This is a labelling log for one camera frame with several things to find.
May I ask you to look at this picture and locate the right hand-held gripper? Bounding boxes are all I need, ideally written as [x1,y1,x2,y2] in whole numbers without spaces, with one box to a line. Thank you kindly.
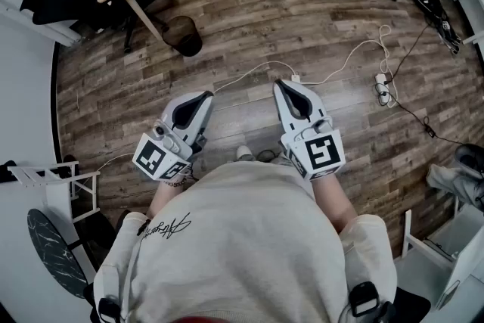
[272,78,347,182]

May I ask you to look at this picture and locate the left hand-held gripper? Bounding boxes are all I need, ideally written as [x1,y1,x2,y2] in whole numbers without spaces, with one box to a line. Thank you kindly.
[132,90,216,181]

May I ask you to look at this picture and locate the black waste bin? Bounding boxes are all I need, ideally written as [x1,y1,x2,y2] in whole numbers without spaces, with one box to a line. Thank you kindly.
[161,15,203,57]

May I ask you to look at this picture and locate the person's left forearm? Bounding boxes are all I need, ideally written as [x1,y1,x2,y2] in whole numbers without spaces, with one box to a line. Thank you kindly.
[145,173,197,220]

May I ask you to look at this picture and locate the person's right forearm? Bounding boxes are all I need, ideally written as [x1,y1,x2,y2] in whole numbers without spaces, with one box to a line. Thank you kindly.
[312,173,358,235]

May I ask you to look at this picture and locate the person's grey trousers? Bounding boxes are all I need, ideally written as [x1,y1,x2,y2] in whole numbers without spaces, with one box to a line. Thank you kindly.
[270,153,293,168]

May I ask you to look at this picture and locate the white power strip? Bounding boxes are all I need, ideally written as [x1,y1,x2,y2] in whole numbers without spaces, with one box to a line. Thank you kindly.
[374,73,392,105]

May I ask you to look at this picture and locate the person's beige shirt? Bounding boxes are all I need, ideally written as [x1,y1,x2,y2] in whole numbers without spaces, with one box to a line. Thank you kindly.
[92,160,398,323]

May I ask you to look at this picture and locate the white folding chair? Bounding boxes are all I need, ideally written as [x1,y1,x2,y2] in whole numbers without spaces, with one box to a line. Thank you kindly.
[7,160,101,224]

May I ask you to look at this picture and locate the black marble round table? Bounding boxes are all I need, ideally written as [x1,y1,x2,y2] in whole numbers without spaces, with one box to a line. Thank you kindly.
[26,207,119,300]

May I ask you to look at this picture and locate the beaded wrist bracelet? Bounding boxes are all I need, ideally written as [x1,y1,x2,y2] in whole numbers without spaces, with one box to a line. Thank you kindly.
[162,173,190,188]

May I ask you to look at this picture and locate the thin black cable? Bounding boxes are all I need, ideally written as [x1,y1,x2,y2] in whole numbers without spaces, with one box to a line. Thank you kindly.
[376,22,468,144]

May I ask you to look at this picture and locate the black device with cables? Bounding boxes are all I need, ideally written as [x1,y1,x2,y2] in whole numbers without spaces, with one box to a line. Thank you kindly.
[411,0,463,54]

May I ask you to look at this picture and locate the black strap buckle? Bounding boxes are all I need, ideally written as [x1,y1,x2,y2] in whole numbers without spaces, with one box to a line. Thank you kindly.
[97,297,122,323]
[349,281,381,317]

